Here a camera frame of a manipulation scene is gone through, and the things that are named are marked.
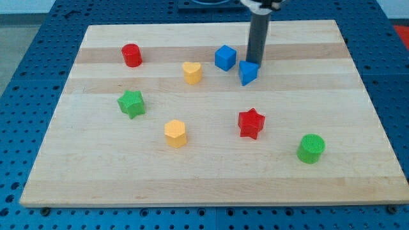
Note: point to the blue triangle block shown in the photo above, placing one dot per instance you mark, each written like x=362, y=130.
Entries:
x=247, y=72

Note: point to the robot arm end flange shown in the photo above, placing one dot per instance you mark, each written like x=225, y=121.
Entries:
x=263, y=7

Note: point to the blue cube block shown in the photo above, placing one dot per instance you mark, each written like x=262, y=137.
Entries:
x=225, y=58

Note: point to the yellow hexagon block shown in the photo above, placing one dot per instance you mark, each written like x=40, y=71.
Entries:
x=175, y=133

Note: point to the yellow heart block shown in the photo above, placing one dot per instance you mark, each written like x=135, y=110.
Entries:
x=192, y=72

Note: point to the red star block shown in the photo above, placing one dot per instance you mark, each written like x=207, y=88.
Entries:
x=250, y=123

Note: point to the wooden board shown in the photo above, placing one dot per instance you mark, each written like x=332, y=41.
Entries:
x=93, y=155

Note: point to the green star block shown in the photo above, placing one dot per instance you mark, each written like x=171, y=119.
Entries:
x=131, y=103

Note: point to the red cylinder block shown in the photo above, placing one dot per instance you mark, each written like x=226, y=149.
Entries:
x=132, y=55

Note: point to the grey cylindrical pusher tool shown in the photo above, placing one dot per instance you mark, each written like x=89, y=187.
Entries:
x=257, y=38

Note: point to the green cylinder block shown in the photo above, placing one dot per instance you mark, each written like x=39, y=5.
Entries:
x=310, y=149

